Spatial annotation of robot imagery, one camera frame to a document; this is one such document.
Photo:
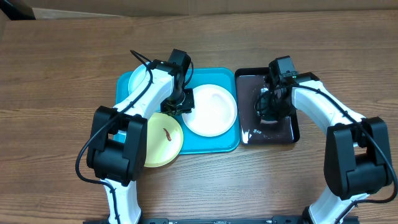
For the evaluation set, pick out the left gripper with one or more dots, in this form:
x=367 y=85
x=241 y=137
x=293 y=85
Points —
x=188 y=108

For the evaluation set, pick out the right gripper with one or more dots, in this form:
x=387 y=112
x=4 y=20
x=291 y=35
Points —
x=288 y=112

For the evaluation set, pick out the green scrubbing sponge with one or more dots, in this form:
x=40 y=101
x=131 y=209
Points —
x=268 y=108

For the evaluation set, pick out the white plate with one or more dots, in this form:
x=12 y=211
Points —
x=214 y=113

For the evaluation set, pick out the light blue plate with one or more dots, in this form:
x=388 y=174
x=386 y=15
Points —
x=139 y=79

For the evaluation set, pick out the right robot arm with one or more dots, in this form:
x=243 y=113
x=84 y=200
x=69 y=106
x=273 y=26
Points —
x=357 y=160

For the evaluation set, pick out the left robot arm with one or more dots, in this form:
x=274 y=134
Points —
x=117 y=147

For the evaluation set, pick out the teal plastic tray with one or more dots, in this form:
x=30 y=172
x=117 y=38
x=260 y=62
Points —
x=193 y=143

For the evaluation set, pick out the black water tray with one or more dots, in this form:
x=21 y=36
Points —
x=250 y=83

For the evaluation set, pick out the yellow plate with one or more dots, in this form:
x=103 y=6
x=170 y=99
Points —
x=164 y=140

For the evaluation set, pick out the dark object top-left corner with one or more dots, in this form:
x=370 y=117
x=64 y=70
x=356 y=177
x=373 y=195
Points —
x=17 y=10

